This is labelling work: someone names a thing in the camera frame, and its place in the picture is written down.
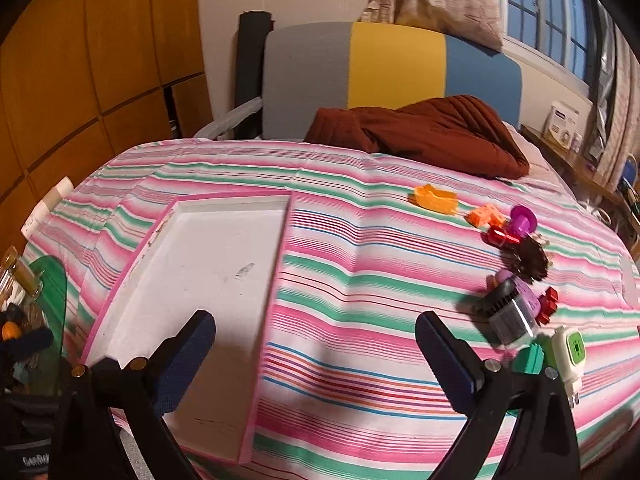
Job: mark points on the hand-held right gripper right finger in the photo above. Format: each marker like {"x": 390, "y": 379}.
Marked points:
{"x": 450, "y": 365}

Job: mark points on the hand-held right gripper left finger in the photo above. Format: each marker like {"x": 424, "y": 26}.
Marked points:
{"x": 185, "y": 360}

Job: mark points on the black and purple toy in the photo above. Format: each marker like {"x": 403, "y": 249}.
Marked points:
{"x": 505, "y": 310}

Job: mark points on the green stamp toy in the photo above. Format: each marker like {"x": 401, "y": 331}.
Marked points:
{"x": 530, "y": 360}

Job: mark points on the pink-rimmed white tray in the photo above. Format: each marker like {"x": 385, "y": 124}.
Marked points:
{"x": 210, "y": 270}

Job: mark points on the purple oval soap case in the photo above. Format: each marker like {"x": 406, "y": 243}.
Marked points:
{"x": 530, "y": 302}

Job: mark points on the white green plug-in device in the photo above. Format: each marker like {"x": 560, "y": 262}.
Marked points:
{"x": 565, "y": 355}

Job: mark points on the small red block toy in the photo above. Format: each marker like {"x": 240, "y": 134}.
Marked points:
{"x": 549, "y": 302}

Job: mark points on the brown flower-shaped lid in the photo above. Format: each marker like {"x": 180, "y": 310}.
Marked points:
{"x": 530, "y": 260}

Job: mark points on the red metallic cylinder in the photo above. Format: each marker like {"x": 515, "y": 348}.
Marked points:
{"x": 497, "y": 236}

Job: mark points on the orange building block toy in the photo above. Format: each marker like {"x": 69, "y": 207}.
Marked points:
{"x": 482, "y": 216}

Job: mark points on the purple funnel-shaped toy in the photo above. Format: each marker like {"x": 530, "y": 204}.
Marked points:
{"x": 522, "y": 220}

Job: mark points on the orange plastic case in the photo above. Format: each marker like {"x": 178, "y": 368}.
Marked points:
{"x": 432, "y": 200}

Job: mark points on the pink green striped blanket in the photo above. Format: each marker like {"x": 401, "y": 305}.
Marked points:
{"x": 360, "y": 280}

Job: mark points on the green glass table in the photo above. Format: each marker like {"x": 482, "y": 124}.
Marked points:
{"x": 50, "y": 285}

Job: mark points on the yellow glass bottle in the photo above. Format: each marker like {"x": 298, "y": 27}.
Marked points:
{"x": 22, "y": 272}

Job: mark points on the pale pink pillow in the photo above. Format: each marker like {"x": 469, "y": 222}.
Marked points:
{"x": 540, "y": 160}

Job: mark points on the brown quilt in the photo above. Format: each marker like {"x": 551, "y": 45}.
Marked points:
{"x": 425, "y": 135}

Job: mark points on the wooden side desk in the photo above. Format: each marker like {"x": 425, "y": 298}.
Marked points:
{"x": 545, "y": 149}

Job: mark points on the white printed box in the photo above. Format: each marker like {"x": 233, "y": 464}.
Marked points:
{"x": 560, "y": 122}

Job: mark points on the pale patterned curtain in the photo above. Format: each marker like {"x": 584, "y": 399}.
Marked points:
{"x": 625, "y": 125}

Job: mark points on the grey yellow blue headboard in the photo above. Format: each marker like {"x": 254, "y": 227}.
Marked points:
{"x": 310, "y": 75}

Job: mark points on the wooden wardrobe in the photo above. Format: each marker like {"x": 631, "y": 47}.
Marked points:
{"x": 100, "y": 60}

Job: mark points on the silver foil curtain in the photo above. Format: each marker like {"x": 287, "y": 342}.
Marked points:
{"x": 602, "y": 60}

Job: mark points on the barred window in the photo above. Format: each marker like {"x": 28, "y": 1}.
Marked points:
{"x": 540, "y": 5}

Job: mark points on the cream bed corner post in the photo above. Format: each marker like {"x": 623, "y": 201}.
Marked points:
{"x": 47, "y": 205}

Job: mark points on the grey bed frame rail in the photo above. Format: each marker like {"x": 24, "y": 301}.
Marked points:
{"x": 230, "y": 120}

